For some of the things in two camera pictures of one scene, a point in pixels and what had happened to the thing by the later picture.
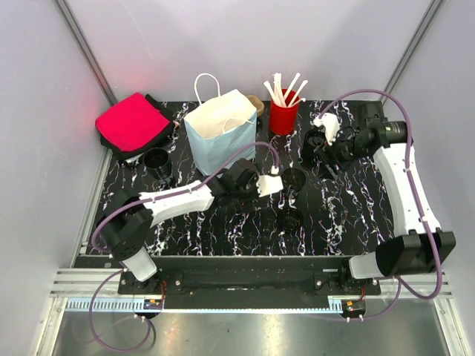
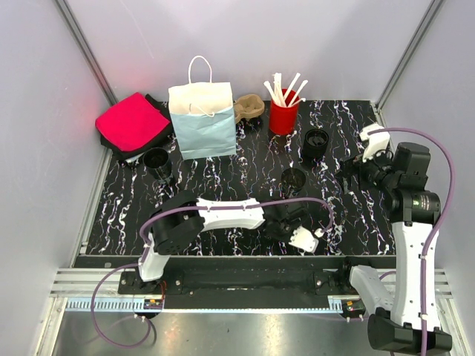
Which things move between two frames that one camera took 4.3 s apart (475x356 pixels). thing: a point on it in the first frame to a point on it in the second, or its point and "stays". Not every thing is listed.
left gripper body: (245, 196) to (286, 230)
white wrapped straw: (278, 89) stays
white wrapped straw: (303, 83) stays
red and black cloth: (133, 124) stays
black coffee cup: (158, 162) stays
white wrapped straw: (297, 75) stays
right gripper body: (342, 148) to (369, 175)
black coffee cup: (292, 181) stays
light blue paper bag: (219, 129) to (203, 116)
